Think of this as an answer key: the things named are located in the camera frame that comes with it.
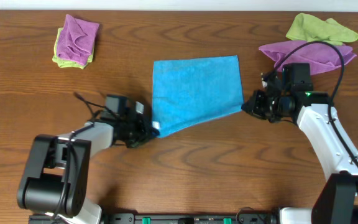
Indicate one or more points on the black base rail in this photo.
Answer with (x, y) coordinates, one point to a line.
(245, 215)

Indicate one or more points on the blue microfibre cloth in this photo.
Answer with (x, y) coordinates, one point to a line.
(194, 91)

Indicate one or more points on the white cloth label tag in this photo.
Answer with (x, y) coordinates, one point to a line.
(156, 125)

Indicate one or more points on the folded green cloth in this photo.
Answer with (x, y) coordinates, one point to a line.
(63, 63)

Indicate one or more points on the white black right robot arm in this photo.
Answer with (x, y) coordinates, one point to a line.
(338, 156)

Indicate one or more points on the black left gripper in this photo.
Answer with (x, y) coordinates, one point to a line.
(142, 128)

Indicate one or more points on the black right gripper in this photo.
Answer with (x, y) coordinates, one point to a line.
(258, 104)

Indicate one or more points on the folded purple cloth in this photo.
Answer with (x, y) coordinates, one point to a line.
(76, 40)

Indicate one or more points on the crumpled green cloth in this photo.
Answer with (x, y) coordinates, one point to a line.
(310, 28)

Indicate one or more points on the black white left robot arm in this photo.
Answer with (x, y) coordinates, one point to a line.
(55, 176)

